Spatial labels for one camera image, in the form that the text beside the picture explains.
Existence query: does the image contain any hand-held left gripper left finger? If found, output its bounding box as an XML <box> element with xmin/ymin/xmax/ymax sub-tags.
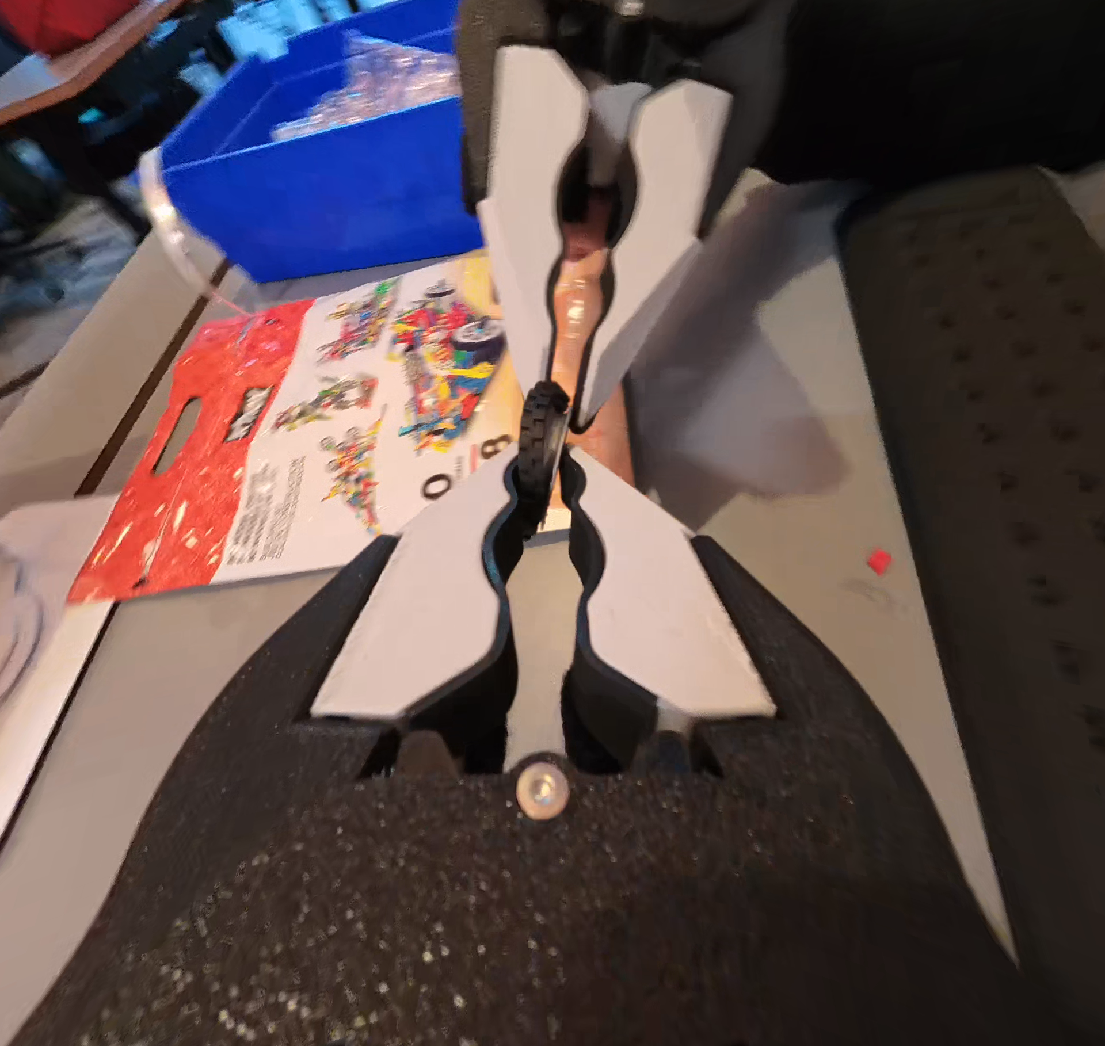
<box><xmin>309</xmin><ymin>455</ymin><xmax>528</xmax><ymax>774</ymax></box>

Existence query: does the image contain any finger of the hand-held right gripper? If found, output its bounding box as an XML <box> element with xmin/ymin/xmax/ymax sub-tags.
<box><xmin>477</xmin><ymin>43</ymin><xmax>595</xmax><ymax>395</ymax></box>
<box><xmin>577</xmin><ymin>78</ymin><xmax>735</xmax><ymax>432</ymax></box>

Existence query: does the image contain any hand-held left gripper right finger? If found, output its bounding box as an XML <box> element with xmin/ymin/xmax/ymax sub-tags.
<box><xmin>559</xmin><ymin>449</ymin><xmax>777</xmax><ymax>773</ymax></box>

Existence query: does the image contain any black rubber tire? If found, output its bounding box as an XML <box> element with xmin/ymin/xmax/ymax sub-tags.
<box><xmin>518</xmin><ymin>381</ymin><xmax>573</xmax><ymax>540</ymax></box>

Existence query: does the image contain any person's right hand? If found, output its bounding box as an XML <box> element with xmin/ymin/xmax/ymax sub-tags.
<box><xmin>552</xmin><ymin>192</ymin><xmax>640</xmax><ymax>503</ymax></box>

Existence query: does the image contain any clear plastic bag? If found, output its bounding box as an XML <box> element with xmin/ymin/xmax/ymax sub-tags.
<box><xmin>269</xmin><ymin>28</ymin><xmax>463</xmax><ymax>143</ymax></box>

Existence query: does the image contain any blue plastic bin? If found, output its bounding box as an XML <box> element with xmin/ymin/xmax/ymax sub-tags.
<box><xmin>159</xmin><ymin>0</ymin><xmax>486</xmax><ymax>285</ymax></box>

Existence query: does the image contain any K'nex building set booklet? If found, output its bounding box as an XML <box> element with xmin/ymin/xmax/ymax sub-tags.
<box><xmin>67</xmin><ymin>256</ymin><xmax>554</xmax><ymax>605</ymax></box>

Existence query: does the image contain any black perforated pad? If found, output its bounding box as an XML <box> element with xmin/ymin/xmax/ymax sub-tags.
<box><xmin>841</xmin><ymin>167</ymin><xmax>1105</xmax><ymax>1046</ymax></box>

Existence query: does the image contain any wood-edged grey table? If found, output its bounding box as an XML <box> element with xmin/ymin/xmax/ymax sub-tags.
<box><xmin>0</xmin><ymin>0</ymin><xmax>234</xmax><ymax>128</ymax></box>

